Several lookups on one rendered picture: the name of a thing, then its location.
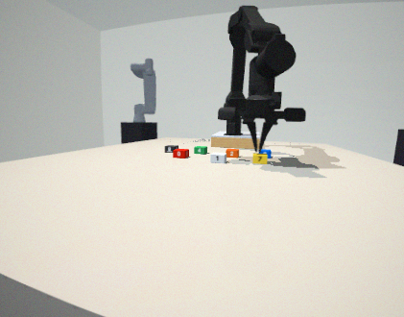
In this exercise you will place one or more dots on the green block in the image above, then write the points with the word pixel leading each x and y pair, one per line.
pixel 200 150

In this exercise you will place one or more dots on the blue block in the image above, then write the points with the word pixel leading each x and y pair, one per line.
pixel 268 152

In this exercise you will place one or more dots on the red block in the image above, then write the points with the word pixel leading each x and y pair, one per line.
pixel 181 153

